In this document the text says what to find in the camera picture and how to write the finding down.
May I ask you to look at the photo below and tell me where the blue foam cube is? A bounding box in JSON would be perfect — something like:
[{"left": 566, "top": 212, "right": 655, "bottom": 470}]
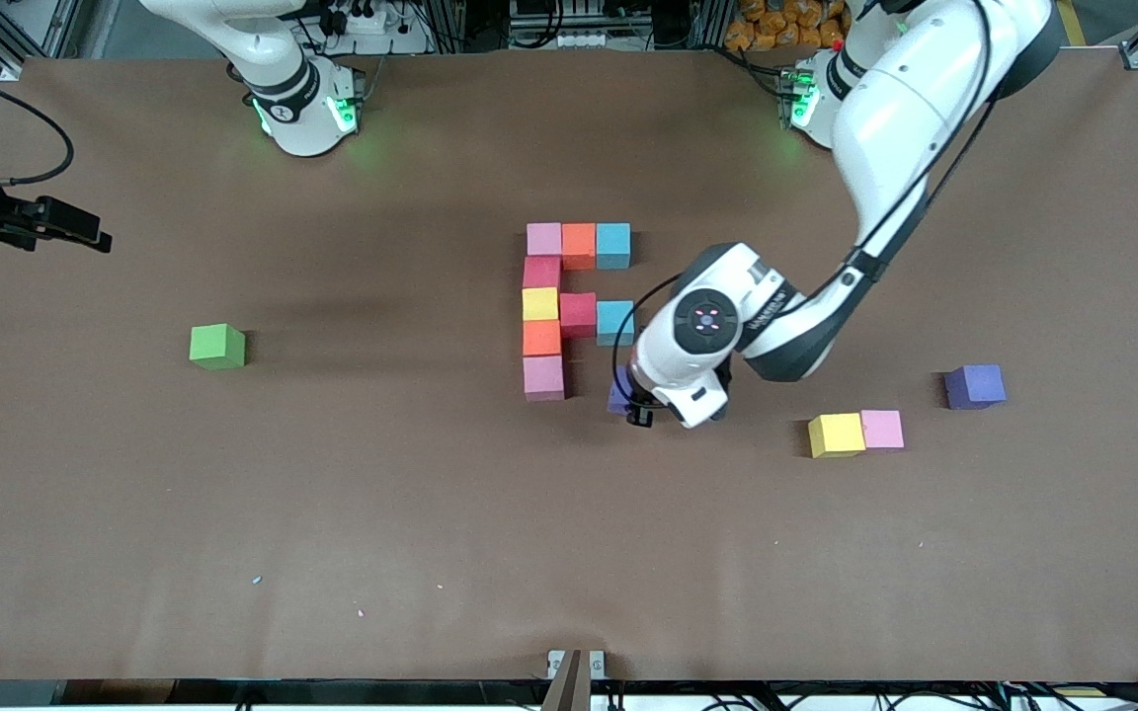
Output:
[
  {"left": 596, "top": 300, "right": 636, "bottom": 347},
  {"left": 596, "top": 222, "right": 632, "bottom": 271}
]

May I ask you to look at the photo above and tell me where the orange objects pile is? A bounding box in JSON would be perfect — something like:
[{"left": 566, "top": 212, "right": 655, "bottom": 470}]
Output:
[{"left": 724, "top": 0, "right": 852, "bottom": 50}]

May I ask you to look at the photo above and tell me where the green foam cube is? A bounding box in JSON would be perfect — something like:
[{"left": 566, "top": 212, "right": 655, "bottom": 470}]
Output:
[{"left": 189, "top": 323, "right": 246, "bottom": 371}]

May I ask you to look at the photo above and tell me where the brown table cover sheet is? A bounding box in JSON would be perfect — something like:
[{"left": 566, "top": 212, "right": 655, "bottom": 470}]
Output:
[{"left": 0, "top": 47, "right": 1138, "bottom": 684}]

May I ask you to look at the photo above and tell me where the metal table edge bracket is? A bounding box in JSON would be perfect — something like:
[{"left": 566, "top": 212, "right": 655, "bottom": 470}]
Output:
[{"left": 546, "top": 649, "right": 607, "bottom": 680}]

